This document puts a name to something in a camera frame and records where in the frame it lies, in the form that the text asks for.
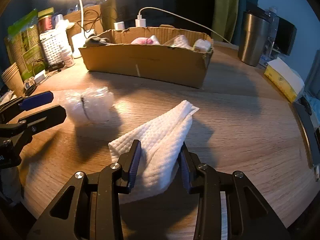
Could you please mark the clear plastic packet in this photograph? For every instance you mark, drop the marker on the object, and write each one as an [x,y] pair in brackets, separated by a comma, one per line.
[180,42]

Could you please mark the grey dotted sock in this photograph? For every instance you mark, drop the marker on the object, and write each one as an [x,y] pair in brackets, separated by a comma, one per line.
[96,40]

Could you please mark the white bubble wrap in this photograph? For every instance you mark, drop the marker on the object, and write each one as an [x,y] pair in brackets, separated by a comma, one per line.
[92,105]

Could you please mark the white woven basket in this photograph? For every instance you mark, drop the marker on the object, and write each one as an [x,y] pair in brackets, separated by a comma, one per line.
[53,47]

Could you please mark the blue blanket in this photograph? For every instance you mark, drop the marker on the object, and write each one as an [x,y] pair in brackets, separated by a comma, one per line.
[315,103]

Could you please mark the dark window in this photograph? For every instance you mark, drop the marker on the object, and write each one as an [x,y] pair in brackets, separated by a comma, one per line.
[195,0]

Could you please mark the green paper cup package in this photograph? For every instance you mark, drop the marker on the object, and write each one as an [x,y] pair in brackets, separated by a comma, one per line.
[25,47]

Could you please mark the yellow green sponge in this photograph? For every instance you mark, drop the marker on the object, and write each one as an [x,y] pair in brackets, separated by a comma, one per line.
[46,12]

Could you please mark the clear water bottle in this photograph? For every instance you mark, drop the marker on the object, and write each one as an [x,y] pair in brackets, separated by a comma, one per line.
[273,30]

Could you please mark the white sock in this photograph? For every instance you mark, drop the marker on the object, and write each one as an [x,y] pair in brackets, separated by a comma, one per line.
[155,39]

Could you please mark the small black device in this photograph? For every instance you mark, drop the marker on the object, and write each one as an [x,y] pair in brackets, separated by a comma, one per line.
[55,66]

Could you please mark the white textured towel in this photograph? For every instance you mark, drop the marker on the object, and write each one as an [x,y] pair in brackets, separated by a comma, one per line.
[160,140]

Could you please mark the white desk lamp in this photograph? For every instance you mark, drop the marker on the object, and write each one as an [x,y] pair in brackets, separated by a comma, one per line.
[80,42]

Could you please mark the person's left forearm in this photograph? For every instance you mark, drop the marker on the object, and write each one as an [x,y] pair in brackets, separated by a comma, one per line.
[10,183]

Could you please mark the red jar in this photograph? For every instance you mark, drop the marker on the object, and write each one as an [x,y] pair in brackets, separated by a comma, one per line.
[45,23]

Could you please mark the steel tumbler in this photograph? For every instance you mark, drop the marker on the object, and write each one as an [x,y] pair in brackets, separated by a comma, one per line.
[252,40]

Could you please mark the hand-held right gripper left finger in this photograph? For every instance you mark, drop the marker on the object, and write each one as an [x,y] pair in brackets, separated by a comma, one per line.
[133,166]

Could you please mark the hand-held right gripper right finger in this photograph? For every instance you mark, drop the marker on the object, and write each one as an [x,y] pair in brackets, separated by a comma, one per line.
[184,172]

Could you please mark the brown cardboard box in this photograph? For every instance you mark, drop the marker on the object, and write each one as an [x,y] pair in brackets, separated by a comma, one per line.
[147,60]

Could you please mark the brown paper bag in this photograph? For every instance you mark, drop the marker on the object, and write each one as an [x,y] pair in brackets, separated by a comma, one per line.
[72,23]

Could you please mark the stack of paper cups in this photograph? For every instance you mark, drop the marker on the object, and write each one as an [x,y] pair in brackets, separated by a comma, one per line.
[12,78]

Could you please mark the pink plush toy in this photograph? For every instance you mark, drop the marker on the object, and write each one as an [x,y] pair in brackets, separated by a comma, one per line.
[143,40]

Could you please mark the yellow curtain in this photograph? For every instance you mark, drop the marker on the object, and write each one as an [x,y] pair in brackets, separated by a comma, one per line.
[225,7]

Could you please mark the yellow white tissue box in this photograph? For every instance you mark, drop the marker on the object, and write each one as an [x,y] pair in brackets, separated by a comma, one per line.
[285,80]

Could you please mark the white plug adapter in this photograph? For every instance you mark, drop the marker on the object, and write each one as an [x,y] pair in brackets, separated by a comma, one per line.
[119,25]

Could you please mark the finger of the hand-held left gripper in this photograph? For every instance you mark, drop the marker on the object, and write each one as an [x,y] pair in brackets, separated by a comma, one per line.
[37,100]
[47,116]

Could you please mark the black monitor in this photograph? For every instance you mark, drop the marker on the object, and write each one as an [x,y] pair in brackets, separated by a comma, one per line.
[286,38]

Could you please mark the small white bottle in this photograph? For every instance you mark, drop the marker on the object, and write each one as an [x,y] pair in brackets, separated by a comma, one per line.
[67,57]

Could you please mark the small white box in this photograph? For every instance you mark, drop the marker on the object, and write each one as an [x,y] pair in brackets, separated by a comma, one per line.
[40,76]

